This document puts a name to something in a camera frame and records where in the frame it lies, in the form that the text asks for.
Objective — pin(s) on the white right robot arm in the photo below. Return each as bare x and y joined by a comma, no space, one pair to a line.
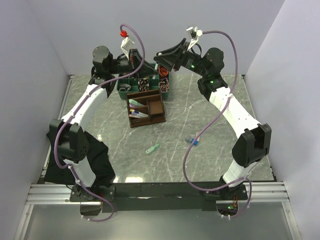
253,138

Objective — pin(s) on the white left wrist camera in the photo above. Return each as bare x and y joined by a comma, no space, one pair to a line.
127,43

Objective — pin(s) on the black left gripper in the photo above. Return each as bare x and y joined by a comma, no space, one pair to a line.
136,60

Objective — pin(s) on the black white rolled tie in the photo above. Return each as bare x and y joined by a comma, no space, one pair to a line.
143,84

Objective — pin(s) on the blue grey glue stick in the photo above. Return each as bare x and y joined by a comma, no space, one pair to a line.
190,140

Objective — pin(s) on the green compartment tray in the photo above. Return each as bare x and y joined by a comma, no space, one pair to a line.
154,80

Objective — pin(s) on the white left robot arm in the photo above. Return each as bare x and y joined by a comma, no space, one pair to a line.
69,144

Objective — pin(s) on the grey rolled cloth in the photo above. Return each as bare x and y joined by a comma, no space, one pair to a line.
124,87

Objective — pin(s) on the green highlighter on table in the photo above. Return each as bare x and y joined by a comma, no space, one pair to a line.
152,148

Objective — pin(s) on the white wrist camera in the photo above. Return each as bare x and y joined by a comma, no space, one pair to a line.
127,43
194,33

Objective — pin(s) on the orange black rolled tie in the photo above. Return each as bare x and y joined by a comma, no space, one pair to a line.
163,72

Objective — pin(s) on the black cloth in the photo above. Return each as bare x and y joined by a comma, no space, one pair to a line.
98,159

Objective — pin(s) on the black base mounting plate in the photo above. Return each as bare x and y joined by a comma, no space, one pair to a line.
151,196

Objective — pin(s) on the brown wooden desk organizer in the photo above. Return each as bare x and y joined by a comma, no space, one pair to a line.
151,105

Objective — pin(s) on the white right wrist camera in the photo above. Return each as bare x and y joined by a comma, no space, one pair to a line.
194,33

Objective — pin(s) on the pink black rolled tie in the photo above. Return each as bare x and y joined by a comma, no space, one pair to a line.
164,85

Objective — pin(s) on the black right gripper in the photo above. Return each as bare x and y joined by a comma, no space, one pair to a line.
176,55

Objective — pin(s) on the aluminium rail frame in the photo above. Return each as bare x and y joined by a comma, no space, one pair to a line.
48,214

